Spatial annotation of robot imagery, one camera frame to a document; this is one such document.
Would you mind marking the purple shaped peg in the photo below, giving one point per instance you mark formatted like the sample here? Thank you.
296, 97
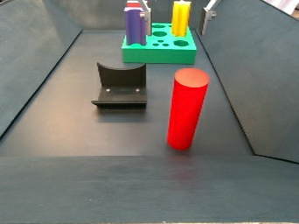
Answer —
135, 26

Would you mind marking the green peg board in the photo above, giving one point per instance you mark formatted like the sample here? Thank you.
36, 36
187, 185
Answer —
163, 48

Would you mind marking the red cylinder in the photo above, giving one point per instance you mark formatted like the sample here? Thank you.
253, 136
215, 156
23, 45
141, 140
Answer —
189, 87

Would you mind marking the red block behind purple peg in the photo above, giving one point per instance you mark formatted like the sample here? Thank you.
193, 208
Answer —
132, 3

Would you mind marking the yellow shaped peg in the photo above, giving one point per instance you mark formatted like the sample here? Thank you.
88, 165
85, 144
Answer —
180, 17

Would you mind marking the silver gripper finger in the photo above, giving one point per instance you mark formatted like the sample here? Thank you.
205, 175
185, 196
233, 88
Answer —
147, 17
207, 15

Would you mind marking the black curved holder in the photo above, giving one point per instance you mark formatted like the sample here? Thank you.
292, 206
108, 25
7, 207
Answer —
121, 87

